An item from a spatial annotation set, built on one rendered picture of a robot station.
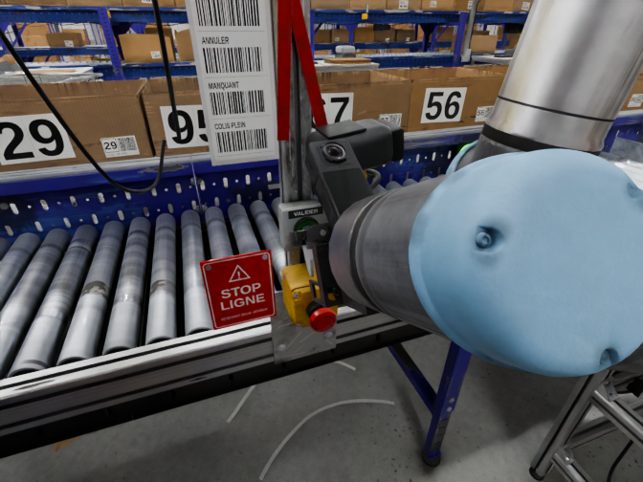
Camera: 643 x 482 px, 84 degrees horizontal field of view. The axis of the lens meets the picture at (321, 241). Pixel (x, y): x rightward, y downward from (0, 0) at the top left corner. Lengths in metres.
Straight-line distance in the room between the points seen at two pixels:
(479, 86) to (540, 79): 1.10
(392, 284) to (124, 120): 0.96
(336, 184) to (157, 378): 0.47
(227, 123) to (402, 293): 0.33
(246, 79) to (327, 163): 0.16
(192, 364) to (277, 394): 0.84
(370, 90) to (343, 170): 0.85
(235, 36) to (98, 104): 0.68
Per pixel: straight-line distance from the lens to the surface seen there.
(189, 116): 1.07
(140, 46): 5.36
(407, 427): 1.43
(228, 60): 0.45
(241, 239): 0.90
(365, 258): 0.21
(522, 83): 0.33
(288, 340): 0.66
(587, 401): 1.18
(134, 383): 0.68
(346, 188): 0.34
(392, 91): 1.22
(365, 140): 0.45
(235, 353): 0.66
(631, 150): 1.88
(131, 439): 1.52
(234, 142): 0.46
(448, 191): 0.16
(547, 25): 0.33
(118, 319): 0.74
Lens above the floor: 1.20
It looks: 31 degrees down
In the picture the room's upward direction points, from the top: straight up
